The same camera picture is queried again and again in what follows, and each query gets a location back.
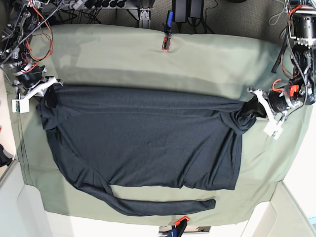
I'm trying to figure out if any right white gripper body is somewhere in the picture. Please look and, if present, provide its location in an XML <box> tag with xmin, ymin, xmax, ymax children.
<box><xmin>18</xmin><ymin>77</ymin><xmax>64</xmax><ymax>99</ymax></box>

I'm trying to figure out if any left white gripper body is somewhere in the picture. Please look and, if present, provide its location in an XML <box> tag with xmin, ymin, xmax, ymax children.
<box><xmin>247</xmin><ymin>87</ymin><xmax>288</xmax><ymax>123</ymax></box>

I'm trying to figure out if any dark long-sleeve T-shirt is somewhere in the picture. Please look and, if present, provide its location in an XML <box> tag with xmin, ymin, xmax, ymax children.
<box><xmin>39</xmin><ymin>85</ymin><xmax>256</xmax><ymax>217</ymax></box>

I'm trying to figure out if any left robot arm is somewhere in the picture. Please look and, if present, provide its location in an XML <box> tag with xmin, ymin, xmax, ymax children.
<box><xmin>242</xmin><ymin>0</ymin><xmax>316</xmax><ymax>122</ymax></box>

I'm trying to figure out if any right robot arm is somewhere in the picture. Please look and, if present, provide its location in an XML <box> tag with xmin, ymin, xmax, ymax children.
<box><xmin>0</xmin><ymin>0</ymin><xmax>63</xmax><ymax>113</ymax></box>

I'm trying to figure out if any black object left edge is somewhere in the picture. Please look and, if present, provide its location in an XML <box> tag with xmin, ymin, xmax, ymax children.
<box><xmin>0</xmin><ymin>145</ymin><xmax>13</xmax><ymax>167</ymax></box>

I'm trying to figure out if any green table cloth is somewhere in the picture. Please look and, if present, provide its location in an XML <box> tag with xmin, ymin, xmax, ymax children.
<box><xmin>11</xmin><ymin>24</ymin><xmax>313</xmax><ymax>226</ymax></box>

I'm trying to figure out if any white power strip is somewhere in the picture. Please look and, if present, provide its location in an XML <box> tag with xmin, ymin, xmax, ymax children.
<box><xmin>61</xmin><ymin>0</ymin><xmax>85</xmax><ymax>10</ymax></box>

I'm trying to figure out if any black power adapter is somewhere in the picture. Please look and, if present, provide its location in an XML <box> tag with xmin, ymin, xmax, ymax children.
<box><xmin>172</xmin><ymin>0</ymin><xmax>204</xmax><ymax>23</ymax></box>

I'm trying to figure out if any top centre blue-orange clamp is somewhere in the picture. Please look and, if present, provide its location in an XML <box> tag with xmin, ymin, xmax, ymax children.
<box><xmin>162</xmin><ymin>10</ymin><xmax>173</xmax><ymax>51</ymax></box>

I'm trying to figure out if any bottom orange-black clamp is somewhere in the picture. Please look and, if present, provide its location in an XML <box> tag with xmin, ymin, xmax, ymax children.
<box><xmin>167</xmin><ymin>216</ymin><xmax>190</xmax><ymax>237</ymax></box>

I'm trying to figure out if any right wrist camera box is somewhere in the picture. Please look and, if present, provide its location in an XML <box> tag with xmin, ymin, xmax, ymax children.
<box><xmin>11</xmin><ymin>99</ymin><xmax>30</xmax><ymax>113</ymax></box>

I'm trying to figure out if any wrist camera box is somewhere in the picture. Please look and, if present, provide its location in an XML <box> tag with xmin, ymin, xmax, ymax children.
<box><xmin>11</xmin><ymin>99</ymin><xmax>30</xmax><ymax>113</ymax></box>
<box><xmin>264</xmin><ymin>121</ymin><xmax>283</xmax><ymax>140</ymax></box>

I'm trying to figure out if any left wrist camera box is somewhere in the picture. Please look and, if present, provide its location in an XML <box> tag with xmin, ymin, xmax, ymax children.
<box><xmin>264</xmin><ymin>121</ymin><xmax>283</xmax><ymax>140</ymax></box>

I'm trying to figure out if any metal table bracket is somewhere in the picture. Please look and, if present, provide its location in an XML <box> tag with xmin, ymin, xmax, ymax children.
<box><xmin>138</xmin><ymin>8</ymin><xmax>152</xmax><ymax>29</ymax></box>

